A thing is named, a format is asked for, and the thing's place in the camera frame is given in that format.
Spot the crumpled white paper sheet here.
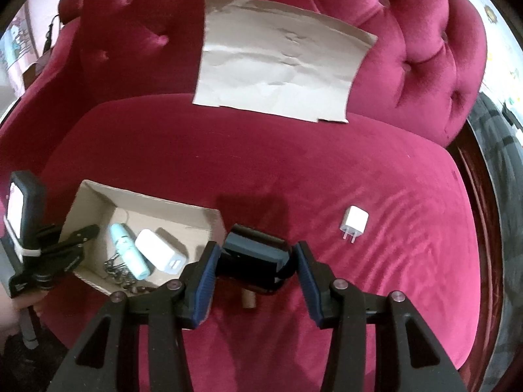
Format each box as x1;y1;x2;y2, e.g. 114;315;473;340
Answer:
192;0;379;124

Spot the red velvet tufted sofa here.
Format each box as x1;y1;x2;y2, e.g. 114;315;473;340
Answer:
0;0;505;392

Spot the black cable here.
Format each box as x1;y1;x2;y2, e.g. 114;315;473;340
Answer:
41;13;63;58

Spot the cartoon wall poster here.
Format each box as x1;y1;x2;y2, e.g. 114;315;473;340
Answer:
0;2;54;94

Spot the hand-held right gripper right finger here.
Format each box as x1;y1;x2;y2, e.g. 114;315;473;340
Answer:
294;241;468;392

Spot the white charger plug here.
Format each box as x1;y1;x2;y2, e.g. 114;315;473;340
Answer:
339;206;369;242

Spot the metal keychain with carabiner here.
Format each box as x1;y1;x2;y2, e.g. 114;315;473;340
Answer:
104;253;158;297

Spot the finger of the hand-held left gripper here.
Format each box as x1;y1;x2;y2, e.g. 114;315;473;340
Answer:
39;247;88;290
41;224;100;256

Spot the dark grey cloth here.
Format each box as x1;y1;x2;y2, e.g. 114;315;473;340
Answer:
464;90;523;303

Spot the light blue small bottle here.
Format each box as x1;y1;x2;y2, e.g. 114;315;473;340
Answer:
110;224;150;281

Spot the person's left hand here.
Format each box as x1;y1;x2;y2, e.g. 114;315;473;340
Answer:
0;290;44;335

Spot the white power adapter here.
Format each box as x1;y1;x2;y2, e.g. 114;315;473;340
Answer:
135;229;187;274

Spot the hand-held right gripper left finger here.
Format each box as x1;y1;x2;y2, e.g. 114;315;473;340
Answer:
47;241;222;392

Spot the cardboard box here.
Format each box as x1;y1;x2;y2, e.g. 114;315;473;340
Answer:
59;180;226;297

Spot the black strapped device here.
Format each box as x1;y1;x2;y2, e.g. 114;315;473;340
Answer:
216;224;295;295

